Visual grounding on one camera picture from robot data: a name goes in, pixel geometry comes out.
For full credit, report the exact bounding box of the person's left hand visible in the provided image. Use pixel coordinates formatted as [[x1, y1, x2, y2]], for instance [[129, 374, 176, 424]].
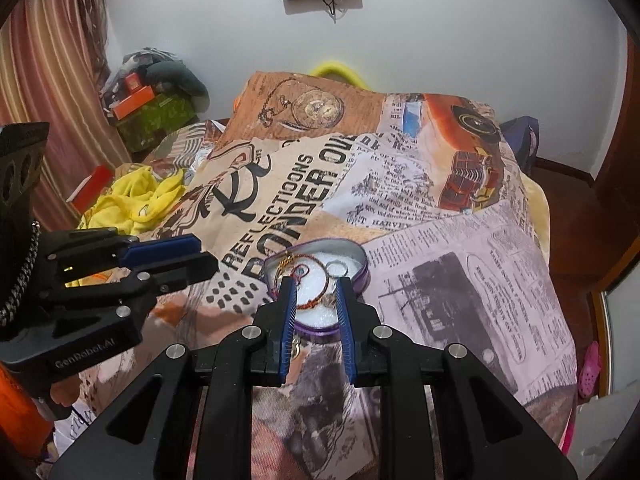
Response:
[[47, 374, 85, 408]]

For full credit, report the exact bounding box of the orange box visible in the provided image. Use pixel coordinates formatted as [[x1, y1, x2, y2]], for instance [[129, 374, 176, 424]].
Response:
[[112, 85, 156, 120]]

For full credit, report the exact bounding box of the white printed cloth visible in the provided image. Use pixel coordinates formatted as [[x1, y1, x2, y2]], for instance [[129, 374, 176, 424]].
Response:
[[54, 400, 98, 456]]

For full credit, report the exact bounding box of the purple heart-shaped tin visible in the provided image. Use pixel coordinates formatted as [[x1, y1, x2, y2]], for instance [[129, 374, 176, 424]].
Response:
[[263, 239, 370, 346]]

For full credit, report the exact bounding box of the pink slipper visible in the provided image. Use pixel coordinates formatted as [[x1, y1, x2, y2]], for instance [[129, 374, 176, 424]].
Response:
[[577, 341, 603, 401]]

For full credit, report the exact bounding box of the striped brown curtain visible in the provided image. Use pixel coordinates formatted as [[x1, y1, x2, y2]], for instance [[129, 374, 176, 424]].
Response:
[[0, 2, 131, 241]]

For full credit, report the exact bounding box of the silver metal chain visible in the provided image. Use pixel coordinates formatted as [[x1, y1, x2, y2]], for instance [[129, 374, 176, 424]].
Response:
[[0, 220, 41, 326]]

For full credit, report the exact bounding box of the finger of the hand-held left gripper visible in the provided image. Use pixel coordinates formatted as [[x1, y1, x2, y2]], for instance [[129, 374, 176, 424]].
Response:
[[117, 252, 221, 321], [45, 229, 203, 275]]

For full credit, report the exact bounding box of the gold chain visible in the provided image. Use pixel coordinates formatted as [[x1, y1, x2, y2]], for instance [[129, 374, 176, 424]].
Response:
[[272, 252, 301, 286]]

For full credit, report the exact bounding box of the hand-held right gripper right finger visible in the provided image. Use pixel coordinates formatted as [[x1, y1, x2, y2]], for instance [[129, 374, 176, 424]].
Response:
[[336, 276, 576, 480]]

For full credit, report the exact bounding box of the dark blue bag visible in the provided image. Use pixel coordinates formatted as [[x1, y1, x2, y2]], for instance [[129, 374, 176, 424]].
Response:
[[500, 116, 541, 176]]

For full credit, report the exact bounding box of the pile of clothes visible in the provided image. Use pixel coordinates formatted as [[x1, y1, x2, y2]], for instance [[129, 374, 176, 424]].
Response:
[[102, 47, 171, 96]]

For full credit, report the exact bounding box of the yellow cloth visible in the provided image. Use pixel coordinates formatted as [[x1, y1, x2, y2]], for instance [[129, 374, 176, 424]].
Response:
[[65, 164, 187, 288]]

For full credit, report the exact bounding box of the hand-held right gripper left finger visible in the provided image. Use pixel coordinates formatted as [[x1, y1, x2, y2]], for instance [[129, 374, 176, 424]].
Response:
[[50, 275, 301, 480]]

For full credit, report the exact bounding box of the black hanging cable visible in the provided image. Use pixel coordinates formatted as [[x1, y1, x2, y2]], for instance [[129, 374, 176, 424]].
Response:
[[320, 0, 351, 23]]

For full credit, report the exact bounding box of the yellow hoop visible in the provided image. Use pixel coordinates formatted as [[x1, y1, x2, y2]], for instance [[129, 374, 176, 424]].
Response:
[[309, 60, 368, 88]]

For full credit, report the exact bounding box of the pale yellow blanket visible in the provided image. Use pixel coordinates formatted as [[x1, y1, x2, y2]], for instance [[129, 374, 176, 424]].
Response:
[[520, 175, 551, 266]]

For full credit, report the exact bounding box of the red gold bracelet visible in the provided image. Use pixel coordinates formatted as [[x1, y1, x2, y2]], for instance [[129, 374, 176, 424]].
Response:
[[292, 260, 341, 311]]

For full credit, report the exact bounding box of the striped patchwork cloth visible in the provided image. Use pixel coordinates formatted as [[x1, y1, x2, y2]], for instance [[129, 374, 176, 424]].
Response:
[[142, 120, 226, 171]]

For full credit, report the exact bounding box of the newspaper print blanket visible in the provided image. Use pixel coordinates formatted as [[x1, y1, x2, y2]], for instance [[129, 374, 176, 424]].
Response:
[[95, 70, 576, 480]]

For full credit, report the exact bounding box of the red box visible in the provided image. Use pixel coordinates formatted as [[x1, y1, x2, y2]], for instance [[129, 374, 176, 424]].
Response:
[[72, 165, 115, 213]]

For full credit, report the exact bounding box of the dark grey garment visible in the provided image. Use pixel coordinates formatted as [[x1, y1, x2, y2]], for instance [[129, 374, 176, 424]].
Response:
[[145, 60, 210, 111]]

